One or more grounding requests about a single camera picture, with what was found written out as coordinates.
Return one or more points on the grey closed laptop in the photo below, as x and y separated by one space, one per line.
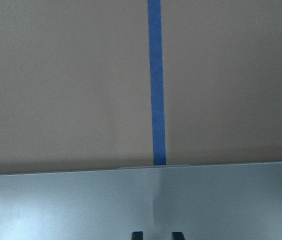
204 202

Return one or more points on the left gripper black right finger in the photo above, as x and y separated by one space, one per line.
177 235

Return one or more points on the brown paper table cover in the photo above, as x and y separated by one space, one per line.
75 83

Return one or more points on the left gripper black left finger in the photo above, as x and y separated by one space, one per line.
137 235

